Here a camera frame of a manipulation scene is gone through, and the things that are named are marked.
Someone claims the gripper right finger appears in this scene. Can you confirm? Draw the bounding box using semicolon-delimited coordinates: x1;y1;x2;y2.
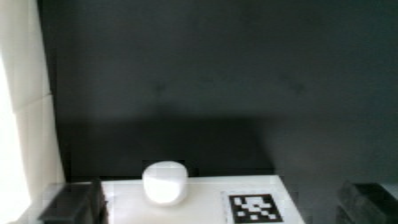
336;182;398;224

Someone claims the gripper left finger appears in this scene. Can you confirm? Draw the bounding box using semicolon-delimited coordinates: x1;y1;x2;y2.
39;179;108;224

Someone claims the white front drawer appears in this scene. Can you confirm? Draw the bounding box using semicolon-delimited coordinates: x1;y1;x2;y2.
101;175;305;224

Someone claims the white front border rail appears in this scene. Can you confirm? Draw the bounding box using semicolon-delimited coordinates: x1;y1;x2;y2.
0;0;64;224

